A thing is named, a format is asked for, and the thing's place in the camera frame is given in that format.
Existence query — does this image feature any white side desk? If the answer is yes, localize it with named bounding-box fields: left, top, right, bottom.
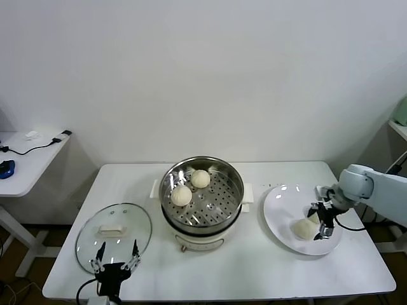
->
left=0, top=130, right=72, bottom=278

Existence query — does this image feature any blue computer mouse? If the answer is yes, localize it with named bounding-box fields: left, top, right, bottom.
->
left=0, top=159, right=16, bottom=179

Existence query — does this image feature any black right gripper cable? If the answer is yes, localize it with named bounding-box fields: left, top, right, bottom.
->
left=332, top=212, right=366, bottom=230

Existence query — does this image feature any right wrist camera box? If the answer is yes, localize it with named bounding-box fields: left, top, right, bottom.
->
left=314, top=186, right=334, bottom=200

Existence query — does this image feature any round glass pot lid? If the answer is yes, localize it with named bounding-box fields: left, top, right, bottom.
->
left=74, top=202, right=153, bottom=276

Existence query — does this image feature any pale green appliance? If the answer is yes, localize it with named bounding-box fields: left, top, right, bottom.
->
left=394, top=97, right=407, bottom=126

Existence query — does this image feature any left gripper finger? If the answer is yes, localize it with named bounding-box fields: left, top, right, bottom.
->
left=88, top=241, right=107, bottom=274
left=122, top=238, right=141, bottom=273

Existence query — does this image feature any stainless steel steamer basket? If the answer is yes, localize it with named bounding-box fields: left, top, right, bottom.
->
left=158, top=155, right=245, bottom=228

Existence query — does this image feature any large white plate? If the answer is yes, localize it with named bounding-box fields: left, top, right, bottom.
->
left=262, top=184, right=343, bottom=256

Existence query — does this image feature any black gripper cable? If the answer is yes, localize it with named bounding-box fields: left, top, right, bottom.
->
left=332, top=212, right=366, bottom=230
left=75, top=278, right=98, bottom=305

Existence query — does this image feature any white shelf board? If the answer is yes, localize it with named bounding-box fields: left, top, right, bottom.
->
left=387, top=119, right=407, bottom=140

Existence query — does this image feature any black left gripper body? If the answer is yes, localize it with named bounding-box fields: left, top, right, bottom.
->
left=95, top=263, right=131, bottom=298

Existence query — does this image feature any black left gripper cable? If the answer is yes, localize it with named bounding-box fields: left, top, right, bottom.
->
left=75, top=278, right=98, bottom=305

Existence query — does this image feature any white electric cooker base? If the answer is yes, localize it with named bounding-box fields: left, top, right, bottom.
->
left=149, top=179, right=255, bottom=254

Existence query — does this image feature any black usb cable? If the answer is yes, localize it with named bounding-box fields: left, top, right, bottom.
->
left=0, top=130, right=71, bottom=156

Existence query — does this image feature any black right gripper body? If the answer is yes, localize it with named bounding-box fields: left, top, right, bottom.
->
left=317, top=200, right=336, bottom=228

